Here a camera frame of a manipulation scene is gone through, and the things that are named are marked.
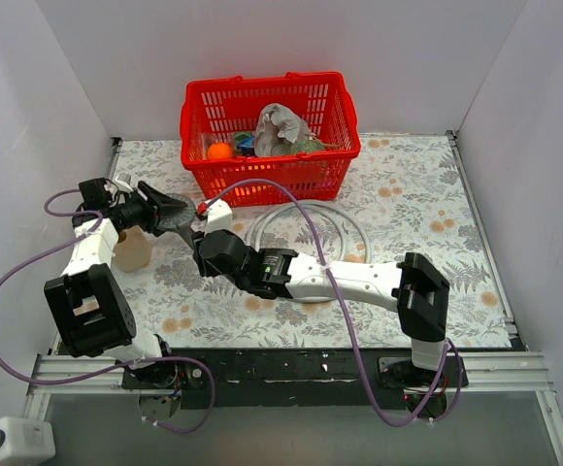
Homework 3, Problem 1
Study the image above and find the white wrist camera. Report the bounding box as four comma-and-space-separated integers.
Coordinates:
105, 175, 134, 195
197, 199, 233, 235

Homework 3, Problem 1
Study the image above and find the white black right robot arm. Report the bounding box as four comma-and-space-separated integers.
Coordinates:
138, 183, 453, 386

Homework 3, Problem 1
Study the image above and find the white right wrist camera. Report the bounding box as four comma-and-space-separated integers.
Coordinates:
197, 199, 233, 235

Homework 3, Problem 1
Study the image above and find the green glass item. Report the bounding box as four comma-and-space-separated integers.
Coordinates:
288, 138, 341, 155

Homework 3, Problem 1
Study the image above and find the grey shower head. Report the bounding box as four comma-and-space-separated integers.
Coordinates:
169, 193, 203, 250

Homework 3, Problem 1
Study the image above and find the white box with knob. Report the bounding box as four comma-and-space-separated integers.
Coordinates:
0, 416, 56, 466

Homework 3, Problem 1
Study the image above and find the colourful small toy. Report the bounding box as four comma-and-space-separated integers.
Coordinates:
232, 131, 255, 157

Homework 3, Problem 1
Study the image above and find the white shower hose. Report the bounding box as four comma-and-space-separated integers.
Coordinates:
245, 199, 373, 305

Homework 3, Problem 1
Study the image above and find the orange ball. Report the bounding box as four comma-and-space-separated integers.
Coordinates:
207, 142, 234, 160

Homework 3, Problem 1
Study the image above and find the red plastic basket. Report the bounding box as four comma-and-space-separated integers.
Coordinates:
180, 71, 360, 207

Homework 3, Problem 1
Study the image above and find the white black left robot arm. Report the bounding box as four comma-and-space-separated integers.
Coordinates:
44, 178, 179, 388

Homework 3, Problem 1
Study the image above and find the aluminium frame rail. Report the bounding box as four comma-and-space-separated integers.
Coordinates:
28, 351, 554, 395

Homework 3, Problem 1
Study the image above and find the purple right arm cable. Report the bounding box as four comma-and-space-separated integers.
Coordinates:
198, 178, 464, 428

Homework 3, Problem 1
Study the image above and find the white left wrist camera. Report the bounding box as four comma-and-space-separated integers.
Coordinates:
105, 175, 134, 195

